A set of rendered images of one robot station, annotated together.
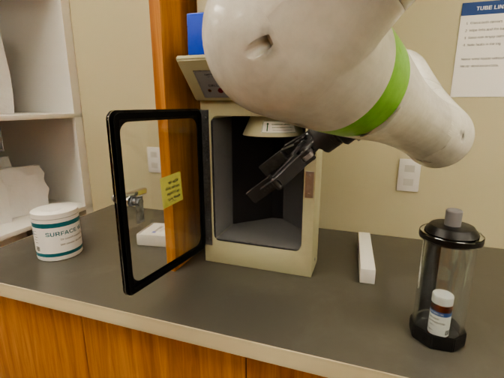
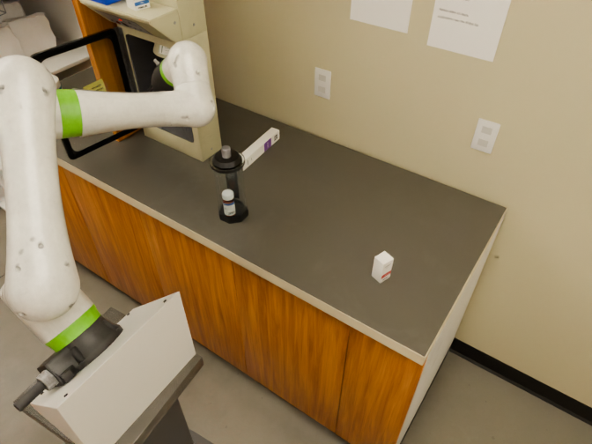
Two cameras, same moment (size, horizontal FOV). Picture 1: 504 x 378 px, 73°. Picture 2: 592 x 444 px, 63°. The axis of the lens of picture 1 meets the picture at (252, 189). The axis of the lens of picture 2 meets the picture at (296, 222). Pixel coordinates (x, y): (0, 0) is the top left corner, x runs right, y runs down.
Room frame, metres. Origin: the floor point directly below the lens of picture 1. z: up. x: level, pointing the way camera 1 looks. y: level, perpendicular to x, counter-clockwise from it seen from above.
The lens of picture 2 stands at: (-0.49, -0.90, 2.04)
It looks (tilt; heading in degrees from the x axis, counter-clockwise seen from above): 44 degrees down; 15
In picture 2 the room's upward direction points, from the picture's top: straight up
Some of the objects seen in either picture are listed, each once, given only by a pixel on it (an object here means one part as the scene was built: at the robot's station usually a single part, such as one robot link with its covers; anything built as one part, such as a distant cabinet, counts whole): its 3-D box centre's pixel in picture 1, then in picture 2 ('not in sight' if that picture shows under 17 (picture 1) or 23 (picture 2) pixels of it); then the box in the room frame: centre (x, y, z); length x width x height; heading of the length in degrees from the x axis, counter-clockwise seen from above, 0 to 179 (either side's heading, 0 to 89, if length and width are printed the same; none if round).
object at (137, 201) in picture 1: (137, 209); not in sight; (0.70, 0.24, 1.18); 0.02 x 0.02 x 0.06; 63
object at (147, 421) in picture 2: not in sight; (113, 382); (-0.04, -0.30, 0.92); 0.32 x 0.32 x 0.04; 76
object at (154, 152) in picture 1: (166, 193); (91, 96); (0.80, 0.21, 1.19); 0.30 x 0.01 x 0.40; 153
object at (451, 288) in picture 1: (443, 283); (230, 186); (0.61, -0.38, 1.06); 0.11 x 0.11 x 0.21
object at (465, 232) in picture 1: (451, 226); (226, 156); (0.61, -0.38, 1.18); 0.09 x 0.09 x 0.07
